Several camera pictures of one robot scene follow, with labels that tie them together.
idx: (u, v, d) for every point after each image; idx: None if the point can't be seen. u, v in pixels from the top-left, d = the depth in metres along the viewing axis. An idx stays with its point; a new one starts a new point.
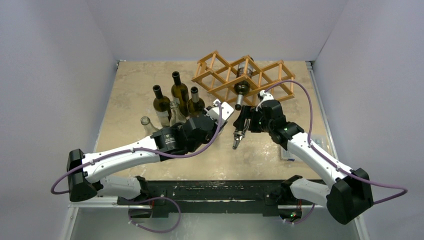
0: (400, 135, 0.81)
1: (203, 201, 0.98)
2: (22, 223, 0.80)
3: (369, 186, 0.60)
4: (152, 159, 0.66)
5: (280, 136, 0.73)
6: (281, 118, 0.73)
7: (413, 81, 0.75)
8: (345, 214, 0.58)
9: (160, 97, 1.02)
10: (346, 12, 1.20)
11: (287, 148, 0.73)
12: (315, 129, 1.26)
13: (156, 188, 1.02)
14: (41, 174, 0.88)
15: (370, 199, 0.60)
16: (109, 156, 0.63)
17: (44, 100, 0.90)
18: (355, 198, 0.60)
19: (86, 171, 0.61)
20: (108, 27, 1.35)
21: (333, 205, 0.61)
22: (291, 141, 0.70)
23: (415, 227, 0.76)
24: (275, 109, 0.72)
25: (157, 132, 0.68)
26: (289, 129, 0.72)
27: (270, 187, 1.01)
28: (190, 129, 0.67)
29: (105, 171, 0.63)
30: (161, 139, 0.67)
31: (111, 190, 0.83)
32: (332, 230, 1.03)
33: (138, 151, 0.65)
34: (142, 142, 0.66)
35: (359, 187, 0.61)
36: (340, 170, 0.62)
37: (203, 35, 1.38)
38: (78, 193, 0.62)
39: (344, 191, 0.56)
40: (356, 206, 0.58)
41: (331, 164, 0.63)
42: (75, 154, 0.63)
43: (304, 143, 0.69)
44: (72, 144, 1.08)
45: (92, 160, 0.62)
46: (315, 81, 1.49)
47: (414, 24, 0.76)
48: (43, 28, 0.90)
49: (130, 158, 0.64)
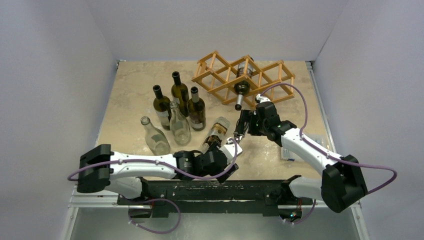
0: (401, 135, 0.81)
1: (204, 201, 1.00)
2: (22, 223, 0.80)
3: (361, 172, 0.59)
4: (167, 176, 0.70)
5: (274, 134, 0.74)
6: (273, 118, 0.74)
7: (413, 81, 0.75)
8: (338, 201, 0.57)
9: (160, 97, 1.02)
10: (346, 12, 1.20)
11: (282, 144, 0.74)
12: (315, 128, 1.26)
13: (156, 188, 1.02)
14: (41, 175, 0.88)
15: (364, 187, 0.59)
16: (135, 161, 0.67)
17: (44, 99, 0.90)
18: (349, 185, 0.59)
19: (111, 169, 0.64)
20: (108, 27, 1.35)
21: (328, 194, 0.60)
22: (284, 136, 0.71)
23: (415, 227, 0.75)
24: (268, 109, 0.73)
25: (181, 153, 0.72)
26: (283, 127, 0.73)
27: (269, 187, 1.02)
28: (207, 161, 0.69)
29: (125, 174, 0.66)
30: (180, 161, 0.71)
31: (115, 187, 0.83)
32: (332, 230, 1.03)
33: (160, 165, 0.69)
34: (165, 158, 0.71)
35: (351, 175, 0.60)
36: (331, 156, 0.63)
37: (203, 35, 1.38)
38: (92, 186, 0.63)
39: (333, 176, 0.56)
40: (349, 194, 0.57)
41: (322, 153, 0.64)
42: (103, 149, 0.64)
43: (297, 137, 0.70)
44: (72, 144, 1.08)
45: (120, 159, 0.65)
46: (315, 81, 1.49)
47: (413, 24, 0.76)
48: (43, 29, 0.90)
49: (151, 170, 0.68)
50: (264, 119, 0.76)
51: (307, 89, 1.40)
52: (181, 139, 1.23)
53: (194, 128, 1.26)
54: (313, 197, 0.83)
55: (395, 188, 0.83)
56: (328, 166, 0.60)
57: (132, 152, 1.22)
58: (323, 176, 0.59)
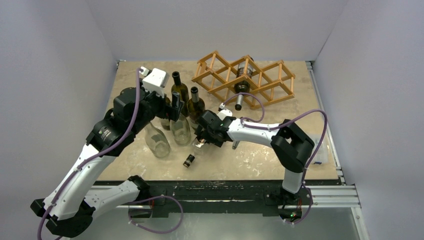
0: (400, 134, 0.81)
1: (204, 201, 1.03)
2: (21, 224, 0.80)
3: (299, 127, 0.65)
4: (103, 164, 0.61)
5: (221, 133, 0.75)
6: (214, 121, 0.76)
7: (413, 81, 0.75)
8: (297, 163, 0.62)
9: (178, 82, 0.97)
10: (346, 11, 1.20)
11: (232, 139, 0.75)
12: (315, 128, 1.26)
13: (156, 189, 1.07)
14: (41, 175, 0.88)
15: (309, 139, 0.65)
16: (62, 190, 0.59)
17: (44, 99, 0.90)
18: (298, 146, 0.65)
19: (54, 214, 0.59)
20: (107, 27, 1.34)
21: (287, 162, 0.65)
22: (229, 131, 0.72)
23: (414, 227, 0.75)
24: (205, 115, 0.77)
25: (90, 135, 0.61)
26: (225, 124, 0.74)
27: (269, 188, 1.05)
28: (120, 108, 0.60)
29: (72, 203, 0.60)
30: (98, 137, 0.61)
31: (107, 205, 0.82)
32: (332, 229, 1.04)
33: (85, 166, 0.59)
34: (83, 155, 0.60)
35: (294, 135, 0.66)
36: (271, 128, 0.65)
37: (203, 35, 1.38)
38: (74, 227, 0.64)
39: (280, 143, 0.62)
40: (301, 152, 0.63)
41: (263, 129, 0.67)
42: (35, 207, 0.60)
43: (240, 126, 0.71)
44: (72, 144, 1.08)
45: (51, 202, 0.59)
46: (315, 81, 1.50)
47: (413, 24, 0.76)
48: (42, 28, 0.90)
49: (82, 177, 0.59)
50: (207, 126, 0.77)
51: (307, 89, 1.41)
52: (181, 139, 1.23)
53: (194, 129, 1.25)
54: (300, 181, 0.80)
55: (395, 189, 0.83)
56: (273, 136, 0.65)
57: (132, 152, 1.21)
58: (273, 149, 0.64)
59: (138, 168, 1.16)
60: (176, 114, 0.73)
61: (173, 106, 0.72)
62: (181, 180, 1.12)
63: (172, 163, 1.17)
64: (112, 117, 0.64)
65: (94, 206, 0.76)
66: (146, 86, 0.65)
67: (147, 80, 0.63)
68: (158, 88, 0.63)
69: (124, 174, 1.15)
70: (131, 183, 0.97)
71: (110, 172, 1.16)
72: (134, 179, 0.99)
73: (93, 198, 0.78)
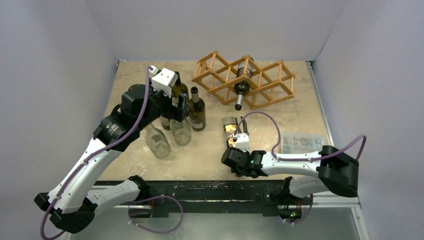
0: (401, 133, 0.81)
1: (204, 201, 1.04)
2: (20, 224, 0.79)
3: (342, 152, 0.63)
4: (109, 158, 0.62)
5: (254, 171, 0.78)
6: (241, 158, 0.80)
7: (413, 80, 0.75)
8: (349, 190, 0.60)
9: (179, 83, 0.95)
10: (346, 11, 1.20)
11: (267, 173, 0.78)
12: (314, 128, 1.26)
13: (156, 189, 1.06)
14: (41, 174, 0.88)
15: (353, 160, 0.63)
16: (67, 182, 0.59)
17: (44, 98, 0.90)
18: (345, 170, 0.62)
19: (58, 207, 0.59)
20: (107, 27, 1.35)
21: (338, 190, 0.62)
22: (263, 168, 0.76)
23: (414, 225, 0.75)
24: (231, 155, 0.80)
25: (97, 129, 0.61)
26: (256, 160, 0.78)
27: (270, 188, 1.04)
28: (127, 103, 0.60)
29: (77, 197, 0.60)
30: (105, 132, 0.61)
31: (107, 204, 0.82)
32: (332, 230, 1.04)
33: (92, 159, 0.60)
34: (90, 148, 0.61)
35: (338, 160, 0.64)
36: (312, 159, 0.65)
37: (203, 35, 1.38)
38: (77, 223, 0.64)
39: (330, 175, 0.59)
40: (351, 176, 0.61)
41: (304, 160, 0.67)
42: (39, 200, 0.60)
43: (274, 161, 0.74)
44: (72, 143, 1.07)
45: (56, 195, 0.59)
46: (315, 81, 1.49)
47: (414, 23, 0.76)
48: (41, 27, 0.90)
49: (89, 170, 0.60)
50: (237, 166, 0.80)
51: (306, 89, 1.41)
52: (181, 139, 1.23)
53: (194, 128, 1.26)
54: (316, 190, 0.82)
55: (394, 188, 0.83)
56: (318, 168, 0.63)
57: (132, 152, 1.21)
58: (322, 180, 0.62)
59: (138, 168, 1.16)
60: (182, 115, 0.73)
61: (179, 107, 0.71)
62: (181, 180, 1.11)
63: (173, 163, 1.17)
64: (118, 113, 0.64)
65: (96, 202, 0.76)
66: (154, 85, 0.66)
67: (156, 78, 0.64)
68: (166, 87, 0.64)
69: (123, 173, 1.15)
70: (132, 182, 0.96)
71: (111, 171, 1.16)
72: (134, 179, 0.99)
73: (95, 195, 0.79)
